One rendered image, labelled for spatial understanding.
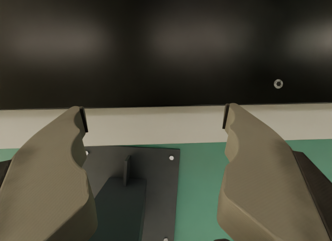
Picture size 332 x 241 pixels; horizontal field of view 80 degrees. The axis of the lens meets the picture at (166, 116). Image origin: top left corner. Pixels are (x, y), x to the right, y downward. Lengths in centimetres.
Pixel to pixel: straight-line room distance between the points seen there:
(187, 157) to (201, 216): 30
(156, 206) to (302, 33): 94
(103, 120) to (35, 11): 12
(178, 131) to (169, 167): 78
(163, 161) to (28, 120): 79
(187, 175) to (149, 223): 29
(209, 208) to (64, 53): 100
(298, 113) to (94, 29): 23
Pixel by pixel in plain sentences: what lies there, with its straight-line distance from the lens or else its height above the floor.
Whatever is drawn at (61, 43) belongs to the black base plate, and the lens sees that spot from 22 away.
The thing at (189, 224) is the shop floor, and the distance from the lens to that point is 113.
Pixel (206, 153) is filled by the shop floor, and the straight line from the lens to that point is 102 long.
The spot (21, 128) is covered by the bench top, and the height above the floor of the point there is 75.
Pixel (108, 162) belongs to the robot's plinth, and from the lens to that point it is 100.
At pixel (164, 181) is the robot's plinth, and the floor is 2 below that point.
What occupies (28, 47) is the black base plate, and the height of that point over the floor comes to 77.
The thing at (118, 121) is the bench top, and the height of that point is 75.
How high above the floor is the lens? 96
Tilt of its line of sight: 87 degrees down
